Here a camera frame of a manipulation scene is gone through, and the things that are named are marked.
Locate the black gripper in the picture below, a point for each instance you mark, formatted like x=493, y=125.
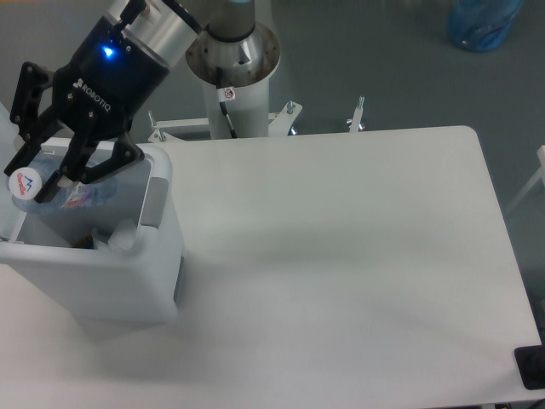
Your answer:
x=96, y=95

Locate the white paper carton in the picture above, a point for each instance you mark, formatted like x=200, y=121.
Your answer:
x=122, y=238

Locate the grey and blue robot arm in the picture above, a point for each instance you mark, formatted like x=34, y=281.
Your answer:
x=167, y=29

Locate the white open trash can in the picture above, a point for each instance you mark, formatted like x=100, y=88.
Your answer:
x=135, y=285

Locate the blue water jug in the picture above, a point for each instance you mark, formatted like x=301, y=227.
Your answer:
x=481, y=26

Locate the black device at table edge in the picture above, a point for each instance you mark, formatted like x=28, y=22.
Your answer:
x=530, y=361

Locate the white base bracket with bolt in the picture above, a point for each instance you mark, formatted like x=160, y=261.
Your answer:
x=355, y=123

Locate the white frame at right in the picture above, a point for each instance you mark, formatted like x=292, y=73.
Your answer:
x=534, y=180

